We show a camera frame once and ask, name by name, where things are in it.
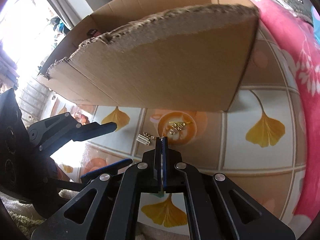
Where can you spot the light blue cloth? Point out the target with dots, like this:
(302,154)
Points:
(316,22)

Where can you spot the gold hook earrings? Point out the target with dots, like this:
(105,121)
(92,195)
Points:
(149,136)

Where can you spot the silver hair clip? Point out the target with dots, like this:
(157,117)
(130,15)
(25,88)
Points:
(143,140)

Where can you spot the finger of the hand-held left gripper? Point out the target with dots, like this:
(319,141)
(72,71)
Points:
(97,130)
(110,167)

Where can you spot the small red black case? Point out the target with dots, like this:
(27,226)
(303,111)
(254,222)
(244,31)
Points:
(93,32)

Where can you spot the pink floral blanket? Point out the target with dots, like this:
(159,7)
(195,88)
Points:
(287,42)

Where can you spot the pile of clothes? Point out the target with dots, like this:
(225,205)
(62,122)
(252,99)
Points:
(60,26)

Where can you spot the fluffy white rug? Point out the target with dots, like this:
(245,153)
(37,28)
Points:
(17,220)

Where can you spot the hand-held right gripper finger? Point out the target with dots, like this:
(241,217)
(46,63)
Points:
(160,160)
(165,160)

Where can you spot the brown cardboard box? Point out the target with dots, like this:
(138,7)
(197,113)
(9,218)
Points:
(162,67)

